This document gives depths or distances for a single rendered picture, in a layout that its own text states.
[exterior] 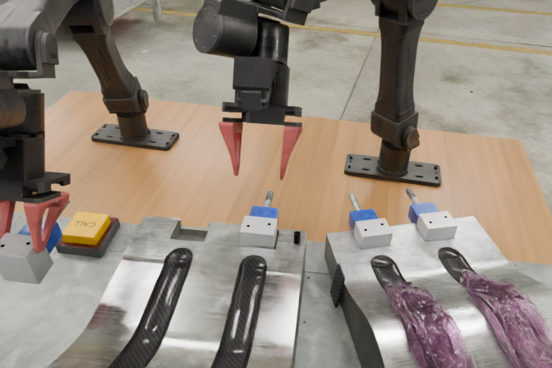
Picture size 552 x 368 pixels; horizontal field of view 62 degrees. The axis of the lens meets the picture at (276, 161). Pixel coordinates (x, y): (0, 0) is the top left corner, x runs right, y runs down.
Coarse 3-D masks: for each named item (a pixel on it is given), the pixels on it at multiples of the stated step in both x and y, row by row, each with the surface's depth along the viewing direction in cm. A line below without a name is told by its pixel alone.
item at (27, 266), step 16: (64, 208) 67; (0, 240) 58; (16, 240) 58; (48, 240) 61; (0, 256) 57; (16, 256) 56; (32, 256) 57; (48, 256) 61; (0, 272) 59; (16, 272) 58; (32, 272) 58
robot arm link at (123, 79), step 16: (80, 0) 74; (80, 16) 75; (96, 16) 75; (80, 32) 79; (96, 32) 78; (96, 48) 83; (112, 48) 86; (96, 64) 86; (112, 64) 87; (112, 80) 91; (128, 80) 95; (112, 96) 95; (128, 96) 96
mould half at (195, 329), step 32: (160, 224) 71; (224, 224) 71; (128, 256) 66; (160, 256) 66; (192, 256) 66; (224, 256) 66; (288, 256) 66; (128, 288) 62; (192, 288) 61; (224, 288) 61; (288, 288) 61; (96, 320) 58; (128, 320) 58; (192, 320) 58; (224, 320) 58; (288, 320) 58; (64, 352) 52; (96, 352) 52; (160, 352) 53; (192, 352) 53; (256, 352) 54; (288, 352) 54
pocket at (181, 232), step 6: (180, 222) 72; (174, 228) 70; (180, 228) 73; (186, 228) 72; (192, 228) 72; (198, 228) 72; (204, 228) 72; (174, 234) 71; (180, 234) 73; (186, 234) 73; (192, 234) 73; (198, 234) 73; (204, 234) 73; (186, 240) 72; (192, 240) 72; (198, 240) 72; (204, 240) 72
